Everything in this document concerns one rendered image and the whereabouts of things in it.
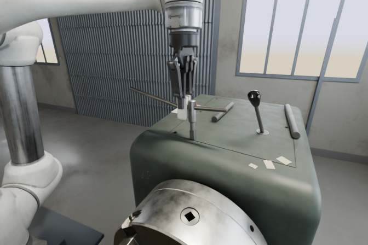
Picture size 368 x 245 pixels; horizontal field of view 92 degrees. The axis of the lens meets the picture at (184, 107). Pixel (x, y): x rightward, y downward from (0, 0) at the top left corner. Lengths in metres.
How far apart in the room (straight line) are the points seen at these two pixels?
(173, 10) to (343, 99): 2.74
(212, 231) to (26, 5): 0.58
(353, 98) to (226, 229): 2.79
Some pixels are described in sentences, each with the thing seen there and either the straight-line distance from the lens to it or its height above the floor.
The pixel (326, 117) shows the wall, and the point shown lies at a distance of 3.03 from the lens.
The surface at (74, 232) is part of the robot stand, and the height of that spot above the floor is 0.75.
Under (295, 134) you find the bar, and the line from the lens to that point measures 0.62.
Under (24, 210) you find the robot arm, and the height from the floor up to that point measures 0.97.
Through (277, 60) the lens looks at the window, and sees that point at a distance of 2.71.
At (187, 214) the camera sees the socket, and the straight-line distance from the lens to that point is 0.37.
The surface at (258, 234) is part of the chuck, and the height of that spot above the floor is 1.18.
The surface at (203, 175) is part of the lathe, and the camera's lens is 0.45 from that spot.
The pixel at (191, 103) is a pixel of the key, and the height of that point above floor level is 1.37.
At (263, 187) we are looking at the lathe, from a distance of 0.43.
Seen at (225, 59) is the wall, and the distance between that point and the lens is 2.73.
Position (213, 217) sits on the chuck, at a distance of 0.37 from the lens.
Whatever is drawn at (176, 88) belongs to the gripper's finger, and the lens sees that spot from 0.45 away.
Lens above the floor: 1.52
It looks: 20 degrees down
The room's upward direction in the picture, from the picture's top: straight up
